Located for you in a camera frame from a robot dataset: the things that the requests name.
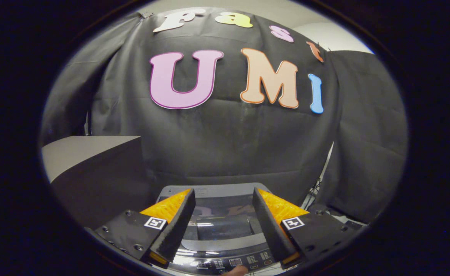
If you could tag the grey washing machine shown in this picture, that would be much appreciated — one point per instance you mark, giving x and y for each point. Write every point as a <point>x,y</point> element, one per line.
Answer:
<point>209,264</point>

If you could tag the grey cabinet with white door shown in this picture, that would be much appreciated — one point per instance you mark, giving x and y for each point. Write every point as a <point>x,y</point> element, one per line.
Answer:
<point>94,184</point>

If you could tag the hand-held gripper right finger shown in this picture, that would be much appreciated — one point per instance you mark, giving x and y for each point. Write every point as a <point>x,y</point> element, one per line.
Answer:
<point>273,230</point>

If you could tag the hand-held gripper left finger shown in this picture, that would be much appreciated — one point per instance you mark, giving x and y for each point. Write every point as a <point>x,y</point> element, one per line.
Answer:
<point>175,230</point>

